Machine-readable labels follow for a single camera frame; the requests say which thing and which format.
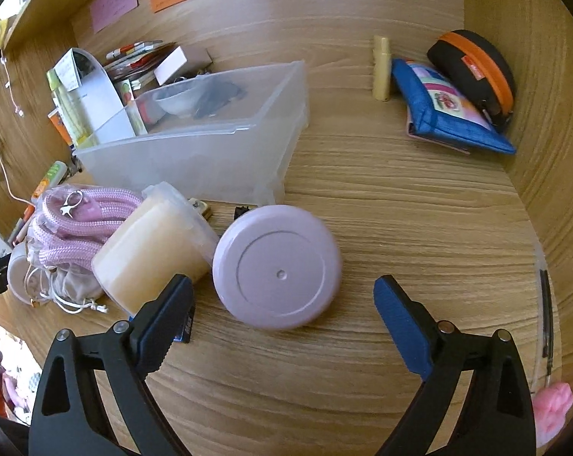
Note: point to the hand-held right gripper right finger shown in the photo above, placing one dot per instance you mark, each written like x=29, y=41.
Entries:
x=405, y=323

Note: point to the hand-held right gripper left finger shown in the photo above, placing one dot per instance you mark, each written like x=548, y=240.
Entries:
x=165, y=313

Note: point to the cream pillar candle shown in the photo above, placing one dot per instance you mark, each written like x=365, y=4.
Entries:
x=153, y=251

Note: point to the lilac round case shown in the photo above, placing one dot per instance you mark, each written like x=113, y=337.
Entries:
x=277, y=266

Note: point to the clear plastic bin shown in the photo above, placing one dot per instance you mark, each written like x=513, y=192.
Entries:
x=196, y=161

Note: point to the orange capped marker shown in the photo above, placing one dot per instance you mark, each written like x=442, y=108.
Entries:
x=22, y=221

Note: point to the green white tube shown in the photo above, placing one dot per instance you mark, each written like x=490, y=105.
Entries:
x=51, y=178

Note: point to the small black clip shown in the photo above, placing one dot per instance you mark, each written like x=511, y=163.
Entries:
x=242, y=211

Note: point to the clear pen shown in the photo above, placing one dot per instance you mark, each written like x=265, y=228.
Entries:
x=545, y=313

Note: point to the orange carton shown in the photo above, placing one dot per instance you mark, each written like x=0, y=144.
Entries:
x=58, y=126

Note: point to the pink plush toy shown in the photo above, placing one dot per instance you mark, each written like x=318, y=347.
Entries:
x=555, y=411

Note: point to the green spray bottle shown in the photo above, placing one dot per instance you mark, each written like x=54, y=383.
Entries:
x=72, y=109

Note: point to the white bowl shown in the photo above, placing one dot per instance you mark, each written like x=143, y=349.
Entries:
x=179, y=97

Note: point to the blue patchwork pouch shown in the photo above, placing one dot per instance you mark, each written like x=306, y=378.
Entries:
x=438, y=99

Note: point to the small yellow bottle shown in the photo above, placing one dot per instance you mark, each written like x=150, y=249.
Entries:
x=381, y=76

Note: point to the small white box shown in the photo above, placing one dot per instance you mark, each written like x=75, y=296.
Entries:
x=177, y=64

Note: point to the stack of booklets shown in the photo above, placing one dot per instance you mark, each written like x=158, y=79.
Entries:
x=134, y=64

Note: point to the black orange zip case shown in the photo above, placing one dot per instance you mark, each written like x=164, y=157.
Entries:
x=471, y=66

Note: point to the red white pen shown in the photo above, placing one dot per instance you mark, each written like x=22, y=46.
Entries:
x=129, y=50

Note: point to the pink sticky note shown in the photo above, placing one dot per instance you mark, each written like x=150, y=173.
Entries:
x=113, y=4

